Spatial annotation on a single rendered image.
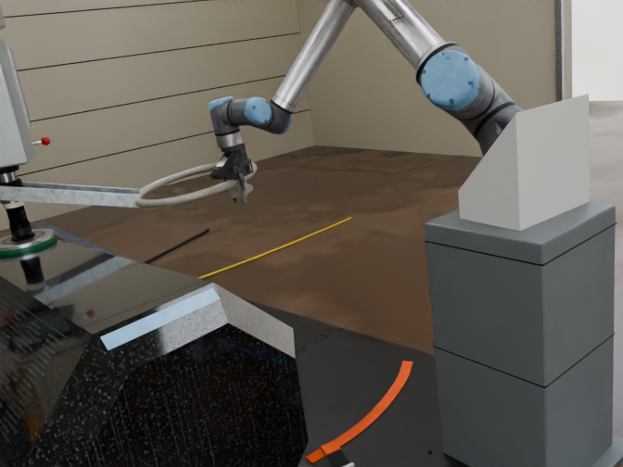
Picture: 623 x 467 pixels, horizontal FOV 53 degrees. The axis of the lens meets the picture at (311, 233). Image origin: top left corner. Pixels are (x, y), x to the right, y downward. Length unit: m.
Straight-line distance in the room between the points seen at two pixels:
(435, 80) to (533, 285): 0.61
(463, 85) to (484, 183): 0.30
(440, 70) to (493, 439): 1.14
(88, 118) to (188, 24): 1.62
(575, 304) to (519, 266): 0.24
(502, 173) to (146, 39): 6.05
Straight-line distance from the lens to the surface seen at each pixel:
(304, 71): 2.23
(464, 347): 2.02
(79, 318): 1.67
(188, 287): 1.69
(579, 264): 1.91
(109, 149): 7.26
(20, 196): 2.42
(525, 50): 6.40
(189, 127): 7.66
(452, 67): 1.76
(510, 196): 1.81
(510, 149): 1.77
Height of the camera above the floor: 1.43
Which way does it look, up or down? 17 degrees down
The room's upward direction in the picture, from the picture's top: 8 degrees counter-clockwise
